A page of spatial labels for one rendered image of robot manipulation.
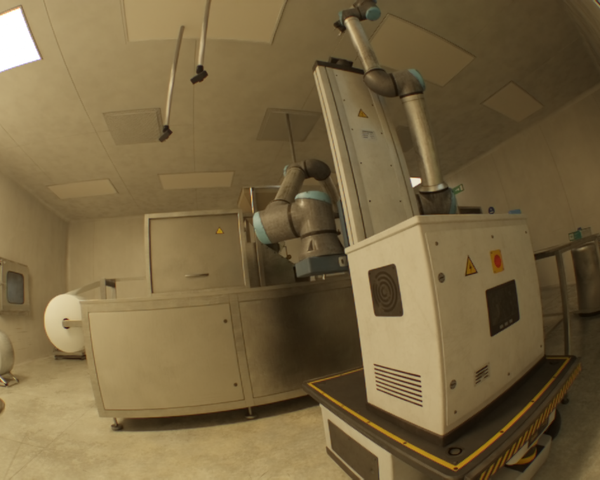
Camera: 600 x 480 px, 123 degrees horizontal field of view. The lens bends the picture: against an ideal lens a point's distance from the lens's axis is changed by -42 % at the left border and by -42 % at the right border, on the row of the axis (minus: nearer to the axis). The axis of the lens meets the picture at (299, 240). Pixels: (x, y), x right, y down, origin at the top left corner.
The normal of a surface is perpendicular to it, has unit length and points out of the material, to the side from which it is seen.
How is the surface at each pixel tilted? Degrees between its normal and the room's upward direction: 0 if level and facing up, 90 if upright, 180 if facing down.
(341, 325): 90
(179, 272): 90
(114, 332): 90
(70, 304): 90
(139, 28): 180
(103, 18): 180
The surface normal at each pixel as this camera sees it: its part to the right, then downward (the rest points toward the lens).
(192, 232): 0.32, -0.23
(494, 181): -0.94, 0.07
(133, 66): 0.14, 0.97
